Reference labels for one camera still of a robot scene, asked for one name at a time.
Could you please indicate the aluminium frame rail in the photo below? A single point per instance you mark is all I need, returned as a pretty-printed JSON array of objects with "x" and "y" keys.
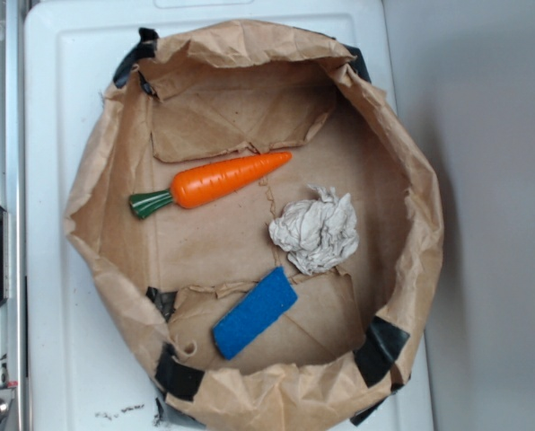
[{"x": 13, "y": 326}]

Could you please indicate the brown paper bag bin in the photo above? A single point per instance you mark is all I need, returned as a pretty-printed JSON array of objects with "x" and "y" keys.
[{"x": 237, "y": 89}]

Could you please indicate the crumpled white paper towel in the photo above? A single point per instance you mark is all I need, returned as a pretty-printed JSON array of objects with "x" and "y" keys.
[{"x": 317, "y": 234}]

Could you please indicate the orange toy carrot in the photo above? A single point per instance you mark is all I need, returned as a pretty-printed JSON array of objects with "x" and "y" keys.
[{"x": 201, "y": 185}]

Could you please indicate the blue rectangular sponge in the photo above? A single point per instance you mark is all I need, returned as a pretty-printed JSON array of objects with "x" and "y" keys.
[{"x": 262, "y": 306}]

